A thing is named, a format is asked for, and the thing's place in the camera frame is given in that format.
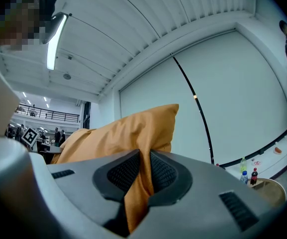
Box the black head-worn camera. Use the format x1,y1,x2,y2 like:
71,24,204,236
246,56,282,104
39,11,70,45

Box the white curved ledge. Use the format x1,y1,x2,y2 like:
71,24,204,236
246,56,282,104
219,129,287,183

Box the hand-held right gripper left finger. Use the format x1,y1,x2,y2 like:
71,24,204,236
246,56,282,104
46,148,142,238

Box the green drink bottle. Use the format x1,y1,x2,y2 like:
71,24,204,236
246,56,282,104
239,156,248,174

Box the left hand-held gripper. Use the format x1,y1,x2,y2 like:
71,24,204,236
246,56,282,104
21,127,64,164

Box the dark cola bottle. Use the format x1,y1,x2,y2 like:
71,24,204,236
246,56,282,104
250,167,259,186

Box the long ceiling tube light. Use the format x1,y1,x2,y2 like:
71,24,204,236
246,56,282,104
46,15,69,71

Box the orange pillow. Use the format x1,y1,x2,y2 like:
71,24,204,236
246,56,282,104
50,104,180,234

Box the black balcony railing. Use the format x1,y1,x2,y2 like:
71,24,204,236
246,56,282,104
15,103,81,123

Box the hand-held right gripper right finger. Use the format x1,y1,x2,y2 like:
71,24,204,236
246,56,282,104
132,149,271,239

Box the person's head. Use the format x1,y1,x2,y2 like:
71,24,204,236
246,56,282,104
0,0,58,52

